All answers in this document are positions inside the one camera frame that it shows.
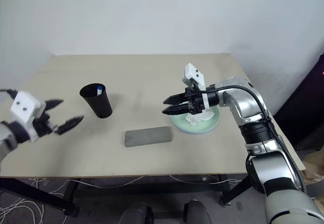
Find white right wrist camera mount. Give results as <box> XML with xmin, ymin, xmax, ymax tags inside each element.
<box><xmin>181</xmin><ymin>63</ymin><xmax>210</xmax><ymax>112</ymax></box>

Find grey rectangular block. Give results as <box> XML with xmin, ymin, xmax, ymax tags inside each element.
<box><xmin>125</xmin><ymin>126</ymin><xmax>173</xmax><ymax>148</ymax></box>

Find dark grey rounded shape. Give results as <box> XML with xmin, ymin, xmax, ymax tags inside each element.
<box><xmin>182</xmin><ymin>199</ymin><xmax>211</xmax><ymax>224</ymax></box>
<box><xmin>117</xmin><ymin>201</ymin><xmax>154</xmax><ymax>224</ymax></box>

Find black metal table frame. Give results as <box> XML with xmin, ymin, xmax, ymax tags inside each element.
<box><xmin>0</xmin><ymin>173</ymin><xmax>255</xmax><ymax>217</ymax></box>

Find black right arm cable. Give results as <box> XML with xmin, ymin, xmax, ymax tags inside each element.
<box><xmin>198</xmin><ymin>85</ymin><xmax>307</xmax><ymax>194</ymax></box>

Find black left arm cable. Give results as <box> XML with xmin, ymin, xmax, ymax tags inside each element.
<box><xmin>0</xmin><ymin>89</ymin><xmax>19</xmax><ymax>99</ymax></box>

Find white tissue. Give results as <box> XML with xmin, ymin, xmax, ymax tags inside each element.
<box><xmin>185</xmin><ymin>108</ymin><xmax>215</xmax><ymax>126</ymax></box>

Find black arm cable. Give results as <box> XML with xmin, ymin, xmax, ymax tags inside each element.
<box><xmin>198</xmin><ymin>85</ymin><xmax>307</xmax><ymax>194</ymax></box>
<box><xmin>0</xmin><ymin>89</ymin><xmax>19</xmax><ymax>99</ymax></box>

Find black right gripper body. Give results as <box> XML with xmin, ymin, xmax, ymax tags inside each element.
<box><xmin>184</xmin><ymin>87</ymin><xmax>205</xmax><ymax>115</ymax></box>

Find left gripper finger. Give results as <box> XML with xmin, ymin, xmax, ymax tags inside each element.
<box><xmin>56</xmin><ymin>115</ymin><xmax>85</xmax><ymax>135</ymax></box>
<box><xmin>45</xmin><ymin>98</ymin><xmax>64</xmax><ymax>112</ymax></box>

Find dark cloth covered object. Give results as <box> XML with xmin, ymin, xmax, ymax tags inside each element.
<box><xmin>274</xmin><ymin>54</ymin><xmax>324</xmax><ymax>151</ymax></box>

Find black tapered cup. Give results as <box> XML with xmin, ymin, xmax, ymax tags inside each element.
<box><xmin>79</xmin><ymin>83</ymin><xmax>113</xmax><ymax>119</ymax></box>

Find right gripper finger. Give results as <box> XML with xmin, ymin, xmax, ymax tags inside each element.
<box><xmin>163</xmin><ymin>94</ymin><xmax>189</xmax><ymax>105</ymax></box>
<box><xmin>161</xmin><ymin>104</ymin><xmax>190</xmax><ymax>116</ymax></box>

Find light blue round plate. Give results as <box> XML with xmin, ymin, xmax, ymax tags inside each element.
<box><xmin>170</xmin><ymin>106</ymin><xmax>221</xmax><ymax>135</ymax></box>

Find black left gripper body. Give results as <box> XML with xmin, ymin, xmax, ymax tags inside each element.
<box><xmin>32</xmin><ymin>112</ymin><xmax>58</xmax><ymax>137</ymax></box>

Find white floor cable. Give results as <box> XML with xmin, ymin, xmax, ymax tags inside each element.
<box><xmin>0</xmin><ymin>175</ymin><xmax>244</xmax><ymax>224</ymax></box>

